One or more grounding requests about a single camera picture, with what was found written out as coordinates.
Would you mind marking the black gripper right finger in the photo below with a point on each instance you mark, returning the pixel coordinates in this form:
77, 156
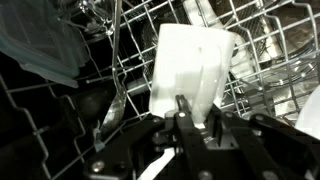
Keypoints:
273, 146

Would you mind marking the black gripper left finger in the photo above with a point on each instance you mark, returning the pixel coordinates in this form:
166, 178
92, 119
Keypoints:
180, 146

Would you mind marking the white ceramic mug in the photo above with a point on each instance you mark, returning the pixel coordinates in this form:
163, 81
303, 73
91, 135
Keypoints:
186, 66

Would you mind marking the white bowl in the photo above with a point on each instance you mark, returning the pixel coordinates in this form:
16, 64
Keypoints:
310, 116

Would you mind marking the metal spoon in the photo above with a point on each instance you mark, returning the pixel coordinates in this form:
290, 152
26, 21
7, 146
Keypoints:
115, 106

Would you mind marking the glass container with teal rim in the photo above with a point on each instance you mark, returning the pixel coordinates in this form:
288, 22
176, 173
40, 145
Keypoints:
40, 43

